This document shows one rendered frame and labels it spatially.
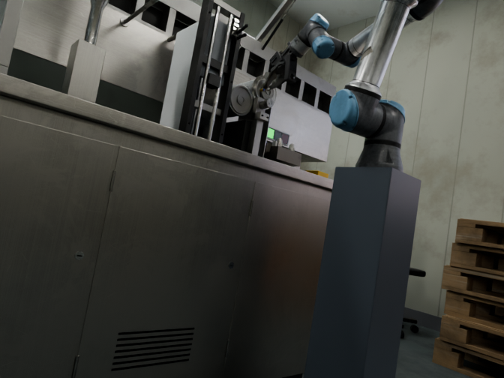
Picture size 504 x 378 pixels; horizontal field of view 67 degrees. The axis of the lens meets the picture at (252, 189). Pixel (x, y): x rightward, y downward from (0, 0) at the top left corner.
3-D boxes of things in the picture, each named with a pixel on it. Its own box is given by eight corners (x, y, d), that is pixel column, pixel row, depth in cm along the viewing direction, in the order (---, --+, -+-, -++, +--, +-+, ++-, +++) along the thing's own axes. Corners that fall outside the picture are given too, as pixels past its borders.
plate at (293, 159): (276, 158, 170) (278, 145, 171) (223, 159, 201) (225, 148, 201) (299, 166, 181) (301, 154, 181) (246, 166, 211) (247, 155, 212)
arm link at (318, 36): (346, 49, 141) (337, 34, 148) (323, 37, 136) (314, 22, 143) (334, 66, 146) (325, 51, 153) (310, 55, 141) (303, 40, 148)
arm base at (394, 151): (411, 178, 124) (415, 148, 125) (388, 169, 114) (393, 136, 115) (369, 177, 135) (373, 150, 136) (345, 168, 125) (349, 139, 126)
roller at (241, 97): (229, 109, 156) (233, 80, 157) (195, 115, 176) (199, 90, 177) (250, 117, 164) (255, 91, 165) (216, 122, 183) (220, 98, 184)
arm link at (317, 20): (319, 18, 142) (313, 7, 147) (300, 41, 148) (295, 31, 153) (334, 29, 146) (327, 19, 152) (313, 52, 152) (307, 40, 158)
